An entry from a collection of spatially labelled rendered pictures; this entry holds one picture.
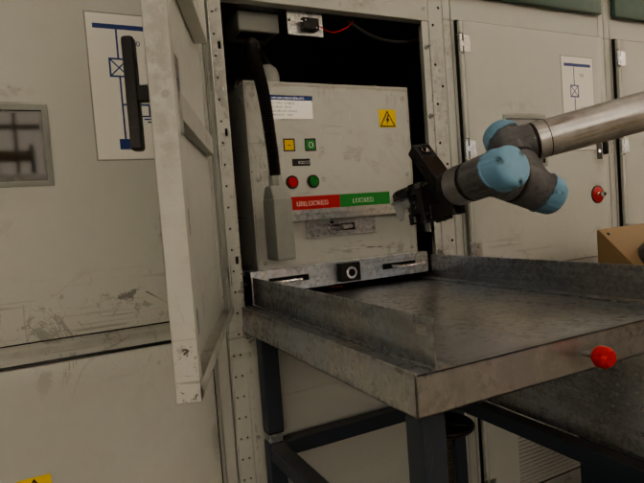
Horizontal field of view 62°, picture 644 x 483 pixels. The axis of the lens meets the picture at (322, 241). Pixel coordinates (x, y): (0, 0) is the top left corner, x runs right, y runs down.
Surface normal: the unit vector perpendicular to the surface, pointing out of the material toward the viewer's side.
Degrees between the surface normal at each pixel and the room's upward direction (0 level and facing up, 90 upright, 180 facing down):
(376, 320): 90
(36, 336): 90
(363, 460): 90
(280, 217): 90
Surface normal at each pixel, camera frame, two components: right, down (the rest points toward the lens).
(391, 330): -0.89, 0.09
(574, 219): 0.45, 0.01
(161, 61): 0.10, 0.04
